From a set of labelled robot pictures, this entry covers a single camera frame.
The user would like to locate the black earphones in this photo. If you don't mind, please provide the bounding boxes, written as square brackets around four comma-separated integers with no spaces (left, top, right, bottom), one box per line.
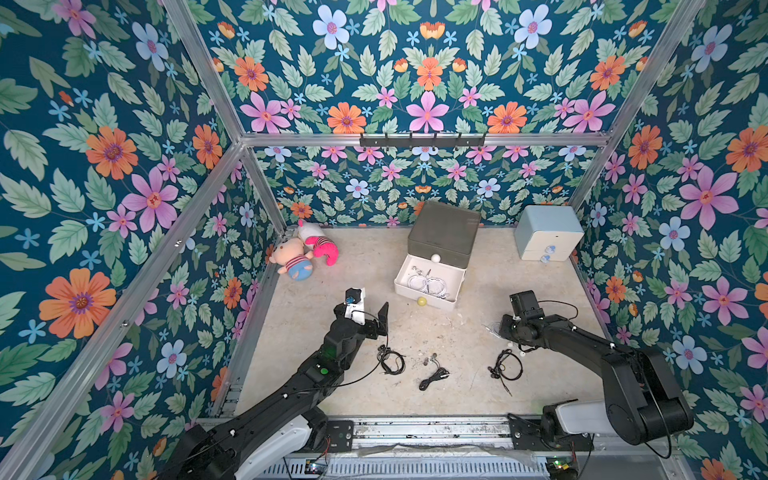
[377,345,406,376]
[419,353,450,392]
[487,348,524,396]

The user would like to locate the white drawer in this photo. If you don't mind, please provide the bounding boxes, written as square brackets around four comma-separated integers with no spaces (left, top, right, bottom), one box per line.
[394,255,466,312]

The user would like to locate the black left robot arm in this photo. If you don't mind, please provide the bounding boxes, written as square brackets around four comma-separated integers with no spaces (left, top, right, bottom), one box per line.
[157,303,389,479]

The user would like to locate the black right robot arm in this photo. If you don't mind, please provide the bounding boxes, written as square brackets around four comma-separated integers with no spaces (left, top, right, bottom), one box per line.
[500,314,694,445]

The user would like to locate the three-drawer mini cabinet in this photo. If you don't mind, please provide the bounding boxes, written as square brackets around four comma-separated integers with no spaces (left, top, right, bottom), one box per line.
[408,200,481,247]

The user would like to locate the light blue small cabinet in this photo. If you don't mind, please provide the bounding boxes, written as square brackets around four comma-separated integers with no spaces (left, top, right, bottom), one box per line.
[514,205,584,263]

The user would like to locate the pink white plush toy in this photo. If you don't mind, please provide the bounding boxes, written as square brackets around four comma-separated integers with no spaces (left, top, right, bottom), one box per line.
[297,220,339,266]

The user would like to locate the blue pig plush toy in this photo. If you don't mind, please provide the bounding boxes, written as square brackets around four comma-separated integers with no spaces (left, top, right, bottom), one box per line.
[269,238,314,281]

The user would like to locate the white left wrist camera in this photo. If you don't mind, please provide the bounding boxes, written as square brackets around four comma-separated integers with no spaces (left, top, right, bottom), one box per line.
[343,288,366,325]

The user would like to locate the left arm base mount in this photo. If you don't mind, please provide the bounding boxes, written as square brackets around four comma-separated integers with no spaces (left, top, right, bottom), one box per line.
[312,420,355,453]

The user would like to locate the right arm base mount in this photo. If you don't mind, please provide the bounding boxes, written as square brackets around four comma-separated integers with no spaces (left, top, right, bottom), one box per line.
[506,400,594,452]

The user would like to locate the black hook rail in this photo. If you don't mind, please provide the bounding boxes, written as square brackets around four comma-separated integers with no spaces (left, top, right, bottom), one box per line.
[359,133,486,149]

